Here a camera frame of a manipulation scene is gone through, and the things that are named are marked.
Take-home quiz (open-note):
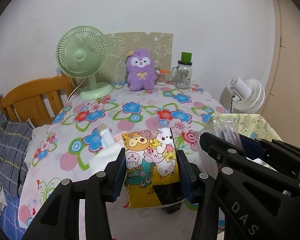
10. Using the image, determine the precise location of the clear plastic zip bag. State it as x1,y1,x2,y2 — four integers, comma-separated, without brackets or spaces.
194,114,243,178

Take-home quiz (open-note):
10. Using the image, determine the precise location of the yellow cartoon tissue pack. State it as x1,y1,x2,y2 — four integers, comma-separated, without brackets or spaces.
122,128,184,208

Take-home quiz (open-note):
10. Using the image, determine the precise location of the white tissue pack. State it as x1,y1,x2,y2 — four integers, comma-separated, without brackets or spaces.
89,142,123,175

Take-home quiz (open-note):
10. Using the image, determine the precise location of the yellow cartoon gift bag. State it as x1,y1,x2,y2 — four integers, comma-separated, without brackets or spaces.
217,113,282,141

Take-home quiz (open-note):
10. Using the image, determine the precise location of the blue bed sheet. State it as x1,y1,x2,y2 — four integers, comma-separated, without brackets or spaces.
0,186,25,239

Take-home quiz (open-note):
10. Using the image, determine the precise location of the white floor fan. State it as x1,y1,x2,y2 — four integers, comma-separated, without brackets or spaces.
220,76,266,114

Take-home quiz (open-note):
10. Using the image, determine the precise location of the floral tablecloth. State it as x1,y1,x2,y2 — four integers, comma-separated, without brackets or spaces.
18,83,226,239

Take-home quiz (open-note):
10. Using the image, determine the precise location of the white rolled bandage tube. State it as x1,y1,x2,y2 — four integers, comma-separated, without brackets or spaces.
97,123,115,149

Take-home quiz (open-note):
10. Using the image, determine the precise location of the grey plaid pillow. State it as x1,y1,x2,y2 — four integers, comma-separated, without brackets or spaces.
0,114,33,198

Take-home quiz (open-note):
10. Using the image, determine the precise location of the pink cartoon tissue pack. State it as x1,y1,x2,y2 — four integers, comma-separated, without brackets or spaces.
113,133,124,145

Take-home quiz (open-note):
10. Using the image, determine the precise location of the glass mason jar mug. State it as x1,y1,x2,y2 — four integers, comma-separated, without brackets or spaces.
171,51,192,89

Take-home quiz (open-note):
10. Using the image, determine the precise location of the cotton swab jar orange lid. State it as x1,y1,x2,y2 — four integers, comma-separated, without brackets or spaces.
155,68,171,85

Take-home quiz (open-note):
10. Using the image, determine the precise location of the purple plush toy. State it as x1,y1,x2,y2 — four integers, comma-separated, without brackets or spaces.
126,49,157,91

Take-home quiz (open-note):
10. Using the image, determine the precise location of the green desk fan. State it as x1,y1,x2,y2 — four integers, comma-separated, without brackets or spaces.
56,25,113,100

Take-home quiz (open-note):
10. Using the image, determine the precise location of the white fan power cable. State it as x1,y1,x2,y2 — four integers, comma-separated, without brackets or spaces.
66,77,89,101

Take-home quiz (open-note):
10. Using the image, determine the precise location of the beige cartoon wall sheet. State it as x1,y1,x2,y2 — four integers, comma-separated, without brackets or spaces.
96,32,173,83

